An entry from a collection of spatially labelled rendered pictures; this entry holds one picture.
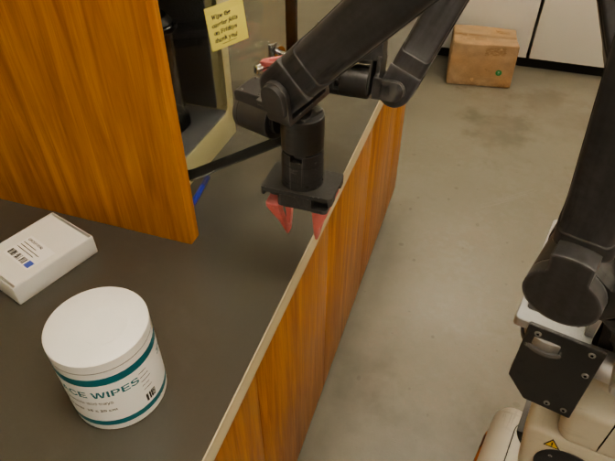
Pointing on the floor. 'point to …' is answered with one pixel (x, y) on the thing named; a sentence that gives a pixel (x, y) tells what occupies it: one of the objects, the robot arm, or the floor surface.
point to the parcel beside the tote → (482, 56)
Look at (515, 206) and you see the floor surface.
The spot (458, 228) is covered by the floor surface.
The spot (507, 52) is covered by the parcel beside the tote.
